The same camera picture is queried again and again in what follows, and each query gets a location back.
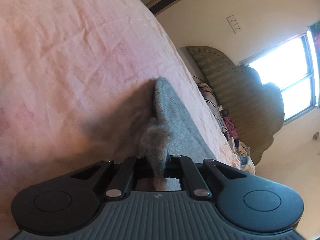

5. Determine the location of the floral curtain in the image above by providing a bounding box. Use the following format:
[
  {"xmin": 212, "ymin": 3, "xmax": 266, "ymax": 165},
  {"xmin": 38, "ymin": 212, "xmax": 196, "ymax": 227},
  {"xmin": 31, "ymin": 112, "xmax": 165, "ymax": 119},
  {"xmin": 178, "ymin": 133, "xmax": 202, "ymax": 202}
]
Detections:
[{"xmin": 309, "ymin": 21, "xmax": 320, "ymax": 58}]

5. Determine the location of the grey striped pillow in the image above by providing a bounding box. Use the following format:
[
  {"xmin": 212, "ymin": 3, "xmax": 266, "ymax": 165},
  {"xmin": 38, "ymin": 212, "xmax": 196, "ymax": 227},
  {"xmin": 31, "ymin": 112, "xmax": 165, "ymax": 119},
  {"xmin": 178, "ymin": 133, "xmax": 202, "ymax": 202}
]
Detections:
[{"xmin": 199, "ymin": 83, "xmax": 223, "ymax": 131}]

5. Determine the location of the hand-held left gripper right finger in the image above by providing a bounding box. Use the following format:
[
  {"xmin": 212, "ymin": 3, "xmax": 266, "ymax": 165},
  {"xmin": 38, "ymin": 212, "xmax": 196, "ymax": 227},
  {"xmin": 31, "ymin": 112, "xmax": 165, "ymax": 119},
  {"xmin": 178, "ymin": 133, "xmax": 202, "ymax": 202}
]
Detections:
[{"xmin": 164, "ymin": 154, "xmax": 241, "ymax": 201}]

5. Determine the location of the pink bed sheet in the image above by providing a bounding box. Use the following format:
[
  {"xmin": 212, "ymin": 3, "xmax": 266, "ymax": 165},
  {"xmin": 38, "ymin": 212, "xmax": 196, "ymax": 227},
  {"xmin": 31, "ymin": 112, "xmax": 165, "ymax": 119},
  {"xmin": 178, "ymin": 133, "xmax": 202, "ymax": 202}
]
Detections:
[{"xmin": 0, "ymin": 0, "xmax": 242, "ymax": 193}]

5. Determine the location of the olive upholstered headboard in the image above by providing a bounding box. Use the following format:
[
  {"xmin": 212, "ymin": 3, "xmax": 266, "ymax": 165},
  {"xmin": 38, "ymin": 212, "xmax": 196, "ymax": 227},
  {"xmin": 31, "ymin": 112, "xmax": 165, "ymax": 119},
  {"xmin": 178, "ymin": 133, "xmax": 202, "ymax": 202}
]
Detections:
[{"xmin": 184, "ymin": 45, "xmax": 285, "ymax": 167}]

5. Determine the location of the pile of light printed clothes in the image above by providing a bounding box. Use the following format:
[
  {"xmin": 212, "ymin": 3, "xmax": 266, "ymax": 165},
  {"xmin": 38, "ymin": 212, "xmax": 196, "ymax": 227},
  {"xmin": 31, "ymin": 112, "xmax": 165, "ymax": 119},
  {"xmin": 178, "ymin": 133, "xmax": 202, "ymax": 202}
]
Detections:
[{"xmin": 234, "ymin": 139, "xmax": 257, "ymax": 176}]

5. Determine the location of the window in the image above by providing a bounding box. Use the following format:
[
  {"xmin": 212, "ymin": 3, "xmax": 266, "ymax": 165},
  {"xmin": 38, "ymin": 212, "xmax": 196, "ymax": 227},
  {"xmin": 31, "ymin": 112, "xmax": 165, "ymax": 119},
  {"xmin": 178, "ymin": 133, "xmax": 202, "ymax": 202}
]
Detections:
[{"xmin": 239, "ymin": 31, "xmax": 320, "ymax": 124}]

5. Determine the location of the grey sweater with navy sleeves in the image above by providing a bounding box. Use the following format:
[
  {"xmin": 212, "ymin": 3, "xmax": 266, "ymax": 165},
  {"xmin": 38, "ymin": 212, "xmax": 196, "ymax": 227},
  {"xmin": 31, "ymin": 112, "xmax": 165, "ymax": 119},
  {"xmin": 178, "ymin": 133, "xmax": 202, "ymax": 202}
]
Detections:
[{"xmin": 141, "ymin": 77, "xmax": 217, "ymax": 192}]

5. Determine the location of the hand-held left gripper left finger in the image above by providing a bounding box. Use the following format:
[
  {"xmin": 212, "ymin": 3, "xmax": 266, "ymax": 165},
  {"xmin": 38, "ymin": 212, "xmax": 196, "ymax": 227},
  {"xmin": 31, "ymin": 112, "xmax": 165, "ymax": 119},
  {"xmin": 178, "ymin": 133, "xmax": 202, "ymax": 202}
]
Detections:
[{"xmin": 71, "ymin": 156, "xmax": 150, "ymax": 201}]

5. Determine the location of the magenta cloth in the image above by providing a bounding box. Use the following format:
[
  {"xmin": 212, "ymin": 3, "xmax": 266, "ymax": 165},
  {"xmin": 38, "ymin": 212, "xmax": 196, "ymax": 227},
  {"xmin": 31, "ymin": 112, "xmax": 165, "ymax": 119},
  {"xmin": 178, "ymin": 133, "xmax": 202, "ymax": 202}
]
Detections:
[{"xmin": 223, "ymin": 116, "xmax": 238, "ymax": 138}]

